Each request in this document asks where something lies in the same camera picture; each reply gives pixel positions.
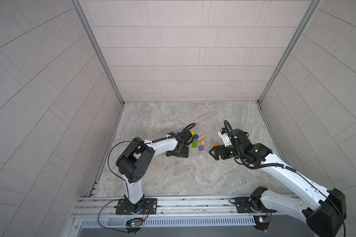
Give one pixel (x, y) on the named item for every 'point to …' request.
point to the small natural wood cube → (203, 143)
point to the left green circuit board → (135, 222)
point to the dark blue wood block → (196, 136)
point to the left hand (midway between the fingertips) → (183, 152)
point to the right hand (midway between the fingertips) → (215, 151)
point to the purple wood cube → (200, 148)
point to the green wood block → (194, 142)
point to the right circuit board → (262, 222)
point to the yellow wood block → (193, 133)
